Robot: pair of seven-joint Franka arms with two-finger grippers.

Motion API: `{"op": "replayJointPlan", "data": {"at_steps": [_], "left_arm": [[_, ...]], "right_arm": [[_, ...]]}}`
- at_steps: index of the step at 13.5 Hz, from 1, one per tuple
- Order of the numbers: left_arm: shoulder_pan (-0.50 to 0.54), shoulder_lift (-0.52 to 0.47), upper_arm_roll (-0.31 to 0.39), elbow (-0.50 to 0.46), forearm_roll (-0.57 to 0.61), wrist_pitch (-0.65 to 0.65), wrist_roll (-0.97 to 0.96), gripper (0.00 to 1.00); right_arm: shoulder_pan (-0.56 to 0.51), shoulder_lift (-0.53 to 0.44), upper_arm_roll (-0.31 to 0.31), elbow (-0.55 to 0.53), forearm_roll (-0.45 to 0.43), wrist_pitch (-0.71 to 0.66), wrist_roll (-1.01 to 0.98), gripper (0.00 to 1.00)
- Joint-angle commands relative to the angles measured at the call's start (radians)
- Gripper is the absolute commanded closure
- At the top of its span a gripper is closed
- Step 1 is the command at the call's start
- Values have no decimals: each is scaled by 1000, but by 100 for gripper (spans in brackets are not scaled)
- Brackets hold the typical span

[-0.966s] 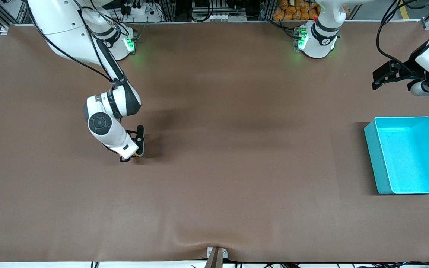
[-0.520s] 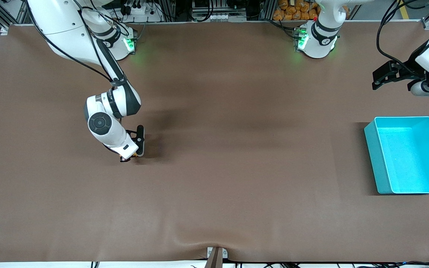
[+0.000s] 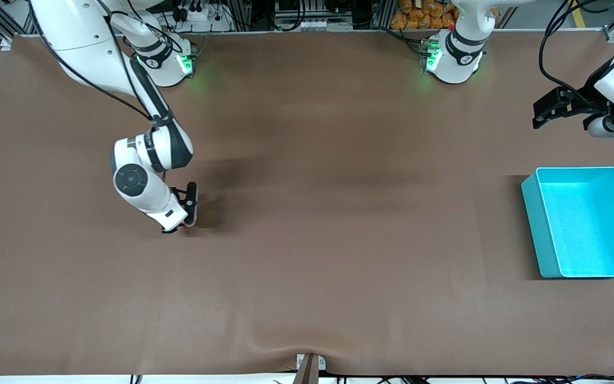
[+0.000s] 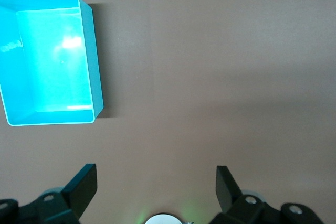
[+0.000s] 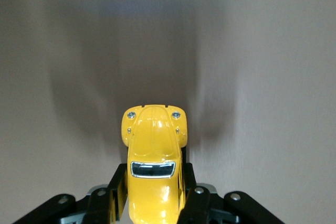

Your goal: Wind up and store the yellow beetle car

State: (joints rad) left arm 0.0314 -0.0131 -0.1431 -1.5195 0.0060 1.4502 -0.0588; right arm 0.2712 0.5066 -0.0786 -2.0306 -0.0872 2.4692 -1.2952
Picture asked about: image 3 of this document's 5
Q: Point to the turquoise plastic bin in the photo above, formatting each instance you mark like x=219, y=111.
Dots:
x=584, y=234

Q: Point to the brown table mat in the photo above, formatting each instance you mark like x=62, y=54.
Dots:
x=307, y=266

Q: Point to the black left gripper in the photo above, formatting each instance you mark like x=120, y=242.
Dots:
x=584, y=101

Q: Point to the white power strip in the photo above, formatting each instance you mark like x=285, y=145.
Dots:
x=203, y=18

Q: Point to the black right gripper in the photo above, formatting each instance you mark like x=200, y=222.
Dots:
x=168, y=231

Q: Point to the orange snack pile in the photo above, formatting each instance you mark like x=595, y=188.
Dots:
x=419, y=16

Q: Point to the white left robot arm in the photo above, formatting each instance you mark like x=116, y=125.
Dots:
x=453, y=64

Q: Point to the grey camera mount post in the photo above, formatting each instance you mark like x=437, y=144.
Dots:
x=309, y=368

